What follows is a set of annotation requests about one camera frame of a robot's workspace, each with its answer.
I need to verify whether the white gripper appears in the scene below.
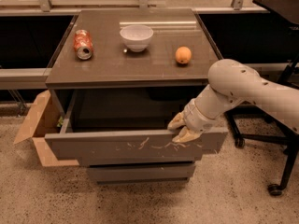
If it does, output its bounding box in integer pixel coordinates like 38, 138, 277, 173
167, 98, 220, 143

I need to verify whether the grey top drawer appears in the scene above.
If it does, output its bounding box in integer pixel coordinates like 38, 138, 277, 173
45, 88, 228, 166

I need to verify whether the grey drawer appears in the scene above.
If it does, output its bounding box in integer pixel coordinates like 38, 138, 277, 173
87, 162, 195, 183
45, 88, 228, 166

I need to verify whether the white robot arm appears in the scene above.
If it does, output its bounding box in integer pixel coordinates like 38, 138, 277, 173
168, 59, 299, 143

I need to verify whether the grey bottom drawer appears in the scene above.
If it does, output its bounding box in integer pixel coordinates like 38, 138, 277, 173
87, 162, 195, 183

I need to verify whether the grey drawer cabinet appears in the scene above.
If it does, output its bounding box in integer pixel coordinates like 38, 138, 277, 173
46, 8, 218, 170

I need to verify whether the open cardboard box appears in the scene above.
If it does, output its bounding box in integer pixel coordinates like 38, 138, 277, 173
14, 91, 78, 167

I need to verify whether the orange fruit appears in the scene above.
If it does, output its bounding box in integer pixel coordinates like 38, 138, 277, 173
175, 47, 192, 64

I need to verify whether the white ceramic bowl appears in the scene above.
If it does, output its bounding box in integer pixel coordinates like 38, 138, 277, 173
120, 24, 153, 52

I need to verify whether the black rolling stand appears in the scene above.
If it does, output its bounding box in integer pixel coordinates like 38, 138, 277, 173
223, 56, 299, 197

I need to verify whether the crushed red soda can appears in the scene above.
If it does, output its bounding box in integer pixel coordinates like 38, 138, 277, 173
73, 29, 93, 60

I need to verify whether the black table top corner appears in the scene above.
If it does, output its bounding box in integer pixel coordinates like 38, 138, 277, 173
253, 0, 299, 24

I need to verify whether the metal window railing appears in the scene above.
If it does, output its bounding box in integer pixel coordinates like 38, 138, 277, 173
0, 0, 272, 17

